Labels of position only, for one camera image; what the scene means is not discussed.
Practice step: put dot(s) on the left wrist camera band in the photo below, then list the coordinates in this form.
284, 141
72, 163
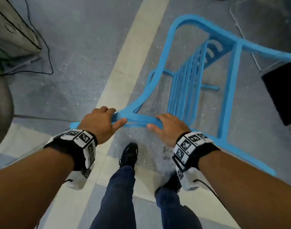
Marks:
76, 150

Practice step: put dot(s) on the person's right leg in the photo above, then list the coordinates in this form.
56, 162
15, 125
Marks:
175, 209

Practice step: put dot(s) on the person's right black shoe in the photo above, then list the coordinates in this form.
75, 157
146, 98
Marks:
171, 182

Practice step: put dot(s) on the black panel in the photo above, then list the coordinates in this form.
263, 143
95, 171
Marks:
282, 92

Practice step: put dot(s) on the wrist camera band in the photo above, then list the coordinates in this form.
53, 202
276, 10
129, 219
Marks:
190, 155
76, 150

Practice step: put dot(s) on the person's right forearm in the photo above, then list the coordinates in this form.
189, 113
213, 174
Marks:
252, 188

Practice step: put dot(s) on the dark round object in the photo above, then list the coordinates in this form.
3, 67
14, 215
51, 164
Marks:
1, 112

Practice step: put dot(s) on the right wrist camera band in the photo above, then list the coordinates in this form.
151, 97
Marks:
190, 155

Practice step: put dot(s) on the person's black shoe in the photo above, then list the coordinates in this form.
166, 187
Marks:
171, 182
129, 155

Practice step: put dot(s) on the person's leg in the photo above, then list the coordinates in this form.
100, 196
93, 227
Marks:
116, 200
175, 209

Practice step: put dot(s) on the person's left black shoe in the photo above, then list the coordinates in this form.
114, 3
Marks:
129, 155

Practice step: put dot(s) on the blue metal cart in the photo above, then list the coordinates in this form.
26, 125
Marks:
190, 85

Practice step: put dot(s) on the person's right thumb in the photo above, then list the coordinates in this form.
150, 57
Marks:
154, 128

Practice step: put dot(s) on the person's left hand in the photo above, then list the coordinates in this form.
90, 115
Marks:
97, 125

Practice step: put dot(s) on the person's right hand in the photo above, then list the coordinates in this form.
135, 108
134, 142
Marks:
170, 131

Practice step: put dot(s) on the person's left leg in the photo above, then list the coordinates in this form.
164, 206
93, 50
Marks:
116, 200

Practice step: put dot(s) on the person's left forearm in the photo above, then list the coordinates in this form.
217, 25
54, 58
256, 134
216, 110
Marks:
28, 186

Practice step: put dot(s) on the person's left thumb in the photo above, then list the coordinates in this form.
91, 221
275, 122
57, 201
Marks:
120, 124

